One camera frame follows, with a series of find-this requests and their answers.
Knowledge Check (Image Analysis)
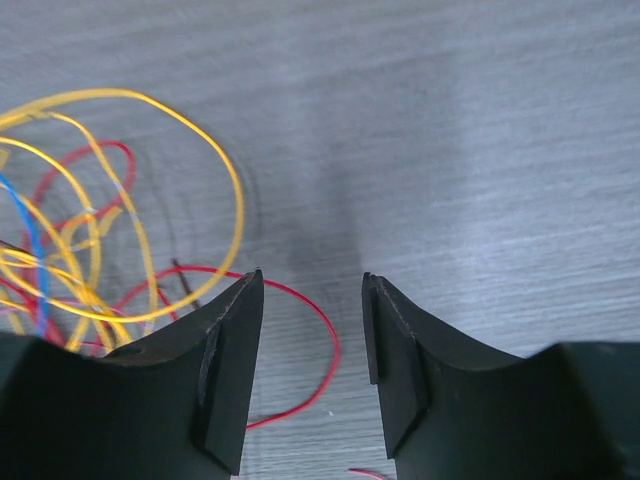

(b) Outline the light blue wire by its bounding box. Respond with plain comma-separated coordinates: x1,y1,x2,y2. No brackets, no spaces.
0,172,51,341

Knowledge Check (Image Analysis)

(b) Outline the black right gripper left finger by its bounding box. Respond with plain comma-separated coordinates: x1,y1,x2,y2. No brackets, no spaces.
1,271,264,479

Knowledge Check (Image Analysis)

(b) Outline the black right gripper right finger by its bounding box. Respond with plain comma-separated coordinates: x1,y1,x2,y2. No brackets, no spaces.
362,273,639,479

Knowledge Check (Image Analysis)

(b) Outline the red wire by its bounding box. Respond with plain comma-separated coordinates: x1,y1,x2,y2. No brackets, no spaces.
0,140,401,480

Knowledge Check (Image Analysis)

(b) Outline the yellow wire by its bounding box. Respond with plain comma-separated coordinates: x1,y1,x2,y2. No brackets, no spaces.
0,88,246,354

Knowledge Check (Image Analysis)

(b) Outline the brown wire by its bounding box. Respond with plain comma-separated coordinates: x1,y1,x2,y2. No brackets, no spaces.
170,257,201,310

